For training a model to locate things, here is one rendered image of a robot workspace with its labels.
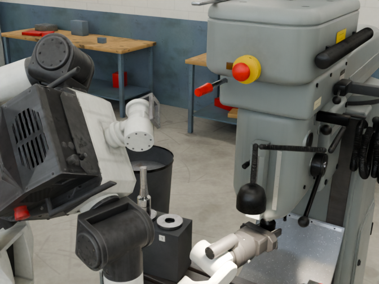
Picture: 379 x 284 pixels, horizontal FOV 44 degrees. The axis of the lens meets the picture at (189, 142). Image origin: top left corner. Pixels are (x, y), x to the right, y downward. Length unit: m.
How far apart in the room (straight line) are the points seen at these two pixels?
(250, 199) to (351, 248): 0.80
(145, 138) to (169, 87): 5.55
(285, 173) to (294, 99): 0.21
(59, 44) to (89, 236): 0.44
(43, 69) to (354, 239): 1.24
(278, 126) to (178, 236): 0.57
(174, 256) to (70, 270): 1.82
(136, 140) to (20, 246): 0.54
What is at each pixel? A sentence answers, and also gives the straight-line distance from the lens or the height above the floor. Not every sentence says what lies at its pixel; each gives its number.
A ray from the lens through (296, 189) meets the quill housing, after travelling 1.27.
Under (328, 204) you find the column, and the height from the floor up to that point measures 1.17.
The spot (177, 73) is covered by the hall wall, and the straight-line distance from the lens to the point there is 6.46.
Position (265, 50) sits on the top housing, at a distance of 1.02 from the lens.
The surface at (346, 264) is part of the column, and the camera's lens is 1.89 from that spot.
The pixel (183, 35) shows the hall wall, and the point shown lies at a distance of 6.31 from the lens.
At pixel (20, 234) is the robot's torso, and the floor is 1.27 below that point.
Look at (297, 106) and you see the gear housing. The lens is 1.13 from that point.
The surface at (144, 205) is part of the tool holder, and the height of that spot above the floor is 1.19.
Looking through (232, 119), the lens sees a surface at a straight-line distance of 5.43.
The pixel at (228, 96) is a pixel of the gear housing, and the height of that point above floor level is 1.66.
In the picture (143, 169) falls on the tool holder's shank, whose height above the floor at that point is 1.32.
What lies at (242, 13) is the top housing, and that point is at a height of 1.87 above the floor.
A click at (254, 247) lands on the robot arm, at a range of 1.33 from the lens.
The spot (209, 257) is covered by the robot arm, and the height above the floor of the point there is 1.27.
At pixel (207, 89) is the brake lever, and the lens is 1.08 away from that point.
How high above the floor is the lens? 1.99
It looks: 22 degrees down
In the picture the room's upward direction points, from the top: 1 degrees clockwise
